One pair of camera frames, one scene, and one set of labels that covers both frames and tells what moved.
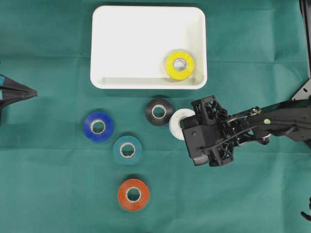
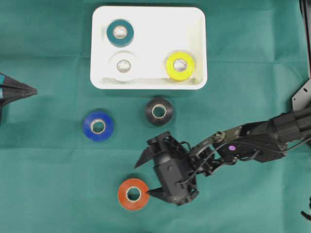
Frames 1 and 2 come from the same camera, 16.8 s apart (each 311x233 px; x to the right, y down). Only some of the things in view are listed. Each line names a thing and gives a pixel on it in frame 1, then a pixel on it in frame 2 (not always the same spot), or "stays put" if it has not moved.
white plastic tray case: x=129 y=45 stays put
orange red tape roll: x=130 y=184 stays put
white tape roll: x=174 y=122 -> x=126 y=66
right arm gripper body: x=211 y=134 -> x=176 y=165
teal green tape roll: x=125 y=141 -> x=120 y=33
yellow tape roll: x=180 y=74 stays put
